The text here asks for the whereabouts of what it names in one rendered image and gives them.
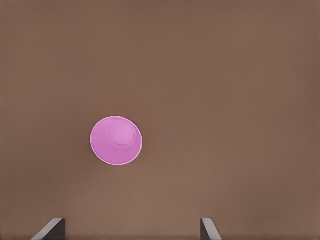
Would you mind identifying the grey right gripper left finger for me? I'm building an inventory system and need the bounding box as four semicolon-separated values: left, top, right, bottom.
30;217;66;240

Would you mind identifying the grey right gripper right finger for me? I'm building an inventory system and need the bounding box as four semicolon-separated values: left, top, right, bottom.
200;217;222;240

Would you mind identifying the pink bowl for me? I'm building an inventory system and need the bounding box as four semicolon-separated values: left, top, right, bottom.
89;115;143;166

